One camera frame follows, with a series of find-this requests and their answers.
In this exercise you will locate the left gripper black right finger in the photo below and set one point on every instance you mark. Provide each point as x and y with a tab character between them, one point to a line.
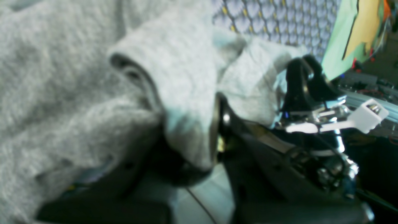
267	190

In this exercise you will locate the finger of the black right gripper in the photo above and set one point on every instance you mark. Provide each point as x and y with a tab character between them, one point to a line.
308	89

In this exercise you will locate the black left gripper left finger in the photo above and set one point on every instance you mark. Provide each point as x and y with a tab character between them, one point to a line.
142	189

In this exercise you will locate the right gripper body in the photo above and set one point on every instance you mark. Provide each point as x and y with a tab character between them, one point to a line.
319	151

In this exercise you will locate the grey T-shirt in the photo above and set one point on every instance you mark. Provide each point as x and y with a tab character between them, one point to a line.
81	80

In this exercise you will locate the patterned fan-print tablecloth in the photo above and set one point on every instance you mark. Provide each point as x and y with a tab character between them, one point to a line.
306	23

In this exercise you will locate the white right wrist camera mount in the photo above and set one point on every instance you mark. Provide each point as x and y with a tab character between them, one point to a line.
365	118

